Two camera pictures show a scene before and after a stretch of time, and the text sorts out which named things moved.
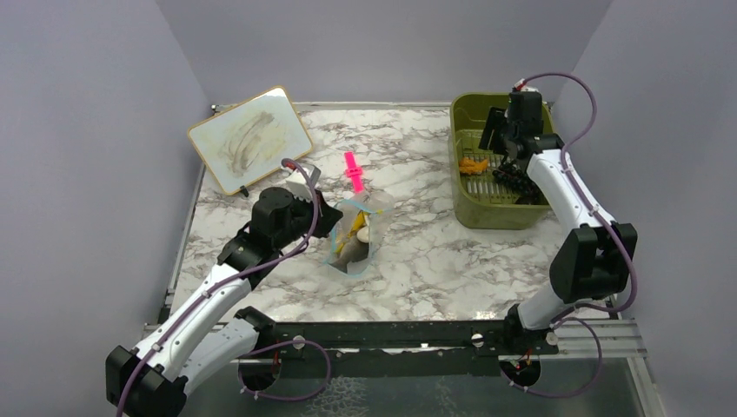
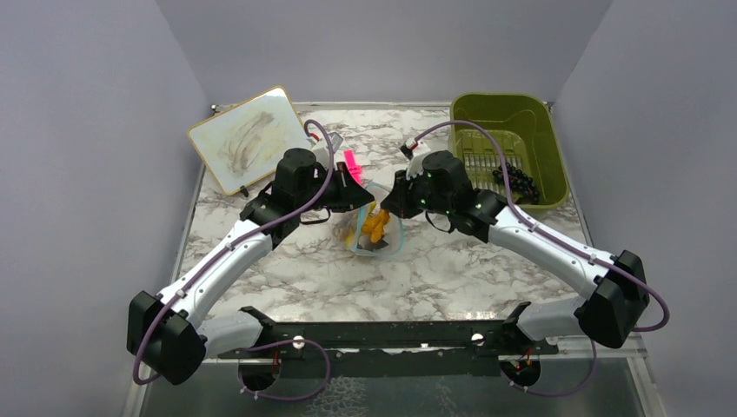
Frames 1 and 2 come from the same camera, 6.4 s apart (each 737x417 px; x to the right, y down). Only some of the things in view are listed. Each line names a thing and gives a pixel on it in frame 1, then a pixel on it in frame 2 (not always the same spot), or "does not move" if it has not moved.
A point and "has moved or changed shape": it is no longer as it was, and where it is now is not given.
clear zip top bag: x=359 y=234 has moved or changed shape
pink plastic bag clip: x=354 y=172 does not move
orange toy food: x=468 y=166 to x=375 y=224
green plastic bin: x=481 y=201 does not move
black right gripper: x=497 y=120 to x=398 y=201
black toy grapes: x=523 y=190 does not move
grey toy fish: x=352 y=250 to x=366 y=243
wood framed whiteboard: x=252 y=138 does not move
